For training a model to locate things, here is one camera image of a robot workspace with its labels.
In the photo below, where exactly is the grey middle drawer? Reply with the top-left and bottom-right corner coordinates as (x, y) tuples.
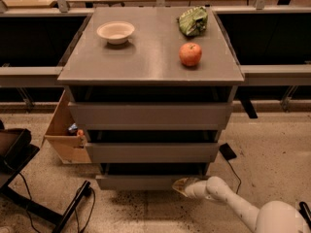
(86, 143), (219, 163)

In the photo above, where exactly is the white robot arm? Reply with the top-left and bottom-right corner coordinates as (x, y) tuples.
(172, 176), (311, 233)

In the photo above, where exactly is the brown cardboard box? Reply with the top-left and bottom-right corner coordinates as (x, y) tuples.
(45, 92), (90, 164)

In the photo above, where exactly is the grey top drawer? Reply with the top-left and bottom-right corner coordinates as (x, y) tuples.
(68, 102), (232, 130)

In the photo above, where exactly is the grey bottom drawer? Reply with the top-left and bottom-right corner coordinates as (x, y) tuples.
(96, 163), (209, 190)

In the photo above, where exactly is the white paper bowl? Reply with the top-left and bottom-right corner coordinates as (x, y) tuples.
(96, 21), (135, 45)

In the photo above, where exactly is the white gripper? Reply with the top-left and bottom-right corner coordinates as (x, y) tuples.
(172, 176), (234, 202)

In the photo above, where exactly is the red apple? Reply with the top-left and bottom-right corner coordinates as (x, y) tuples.
(179, 43), (202, 67)

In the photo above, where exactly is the black plug right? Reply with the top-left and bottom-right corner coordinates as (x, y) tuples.
(299, 202), (311, 229)

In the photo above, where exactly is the black power adapter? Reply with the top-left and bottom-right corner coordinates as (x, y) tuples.
(220, 144), (237, 160)

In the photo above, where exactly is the grey drawer cabinet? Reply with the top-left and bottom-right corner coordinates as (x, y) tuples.
(57, 6), (245, 180)

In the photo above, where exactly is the blue item in box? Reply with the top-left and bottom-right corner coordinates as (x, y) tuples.
(68, 123), (78, 134)

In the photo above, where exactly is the black stand base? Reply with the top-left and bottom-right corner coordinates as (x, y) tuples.
(0, 123), (93, 233)

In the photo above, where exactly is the grey drawer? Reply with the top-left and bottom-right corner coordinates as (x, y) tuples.
(96, 163), (209, 190)
(68, 102), (232, 130)
(86, 143), (219, 163)

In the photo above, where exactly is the black floor cable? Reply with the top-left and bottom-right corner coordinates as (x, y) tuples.
(226, 160), (243, 195)

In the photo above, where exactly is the green crumpled chip bag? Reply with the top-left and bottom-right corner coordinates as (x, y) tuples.
(177, 6), (208, 37)

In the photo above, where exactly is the grey metal rail frame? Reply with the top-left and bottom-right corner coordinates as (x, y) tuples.
(0, 0), (311, 119)

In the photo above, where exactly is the orange item in box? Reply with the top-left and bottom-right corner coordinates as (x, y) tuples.
(77, 129), (85, 137)

